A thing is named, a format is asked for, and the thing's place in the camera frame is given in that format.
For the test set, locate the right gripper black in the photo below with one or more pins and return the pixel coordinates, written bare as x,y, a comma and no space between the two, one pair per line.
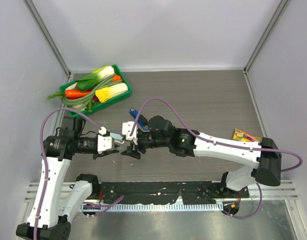
132,150

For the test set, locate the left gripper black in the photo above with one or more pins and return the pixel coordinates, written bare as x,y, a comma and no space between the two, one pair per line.
103,153

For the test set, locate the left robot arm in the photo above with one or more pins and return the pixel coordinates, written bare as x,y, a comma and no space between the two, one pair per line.
51,217

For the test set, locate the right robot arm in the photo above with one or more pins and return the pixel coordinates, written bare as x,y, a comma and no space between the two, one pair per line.
261,161

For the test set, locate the light blue small stapler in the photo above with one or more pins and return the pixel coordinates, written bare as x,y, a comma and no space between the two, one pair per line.
120,139

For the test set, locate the green toy long beans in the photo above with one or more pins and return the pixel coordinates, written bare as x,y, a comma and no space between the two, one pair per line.
80,103

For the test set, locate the yellow white toy cabbage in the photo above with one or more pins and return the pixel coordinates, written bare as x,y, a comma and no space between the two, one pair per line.
107,93

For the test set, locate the green plastic tray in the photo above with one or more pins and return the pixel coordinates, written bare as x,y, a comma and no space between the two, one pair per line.
96,105

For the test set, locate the green white toy bok choy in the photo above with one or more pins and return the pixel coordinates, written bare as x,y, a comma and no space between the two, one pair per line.
93,79

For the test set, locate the white toy radish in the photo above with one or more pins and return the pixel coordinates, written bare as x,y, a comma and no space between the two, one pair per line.
71,87

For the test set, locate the small orange toy carrot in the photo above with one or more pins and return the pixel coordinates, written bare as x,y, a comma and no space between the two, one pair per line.
116,78

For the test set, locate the colourful candy bag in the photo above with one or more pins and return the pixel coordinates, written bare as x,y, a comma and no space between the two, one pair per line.
242,136

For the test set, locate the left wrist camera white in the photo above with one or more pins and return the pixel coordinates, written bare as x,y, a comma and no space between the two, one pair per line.
104,141

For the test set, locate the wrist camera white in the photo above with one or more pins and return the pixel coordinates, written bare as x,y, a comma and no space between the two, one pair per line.
129,131
104,141

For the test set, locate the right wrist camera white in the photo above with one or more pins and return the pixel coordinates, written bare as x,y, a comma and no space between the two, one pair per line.
129,131

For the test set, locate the white slotted cable duct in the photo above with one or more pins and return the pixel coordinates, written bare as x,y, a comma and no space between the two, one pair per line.
176,207

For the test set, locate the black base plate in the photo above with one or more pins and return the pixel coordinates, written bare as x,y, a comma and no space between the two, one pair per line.
167,192

